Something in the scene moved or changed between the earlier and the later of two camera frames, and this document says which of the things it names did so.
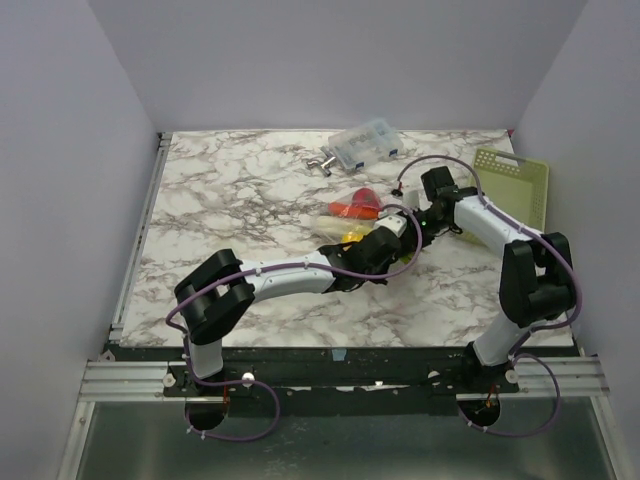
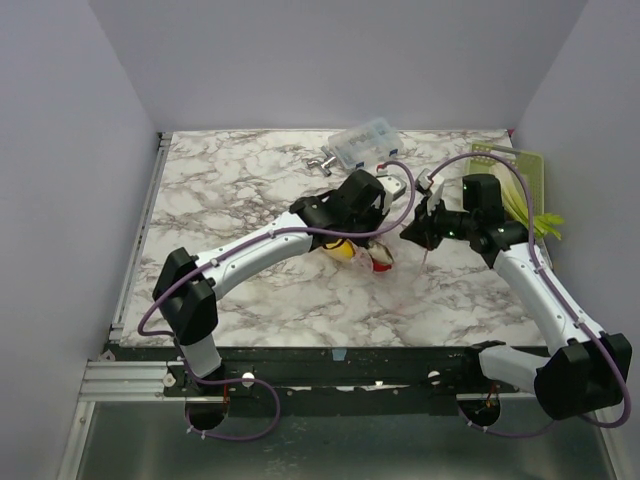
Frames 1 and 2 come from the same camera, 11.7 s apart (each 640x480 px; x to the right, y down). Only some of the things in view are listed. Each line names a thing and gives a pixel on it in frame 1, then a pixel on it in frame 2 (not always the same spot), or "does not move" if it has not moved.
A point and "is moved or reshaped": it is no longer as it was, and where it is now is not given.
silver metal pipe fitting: (324, 164) does not move
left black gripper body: (375, 271) -> (370, 222)
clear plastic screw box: (363, 143) does not move
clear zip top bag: (351, 216) is moved or reshaped
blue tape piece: (339, 354) does not move
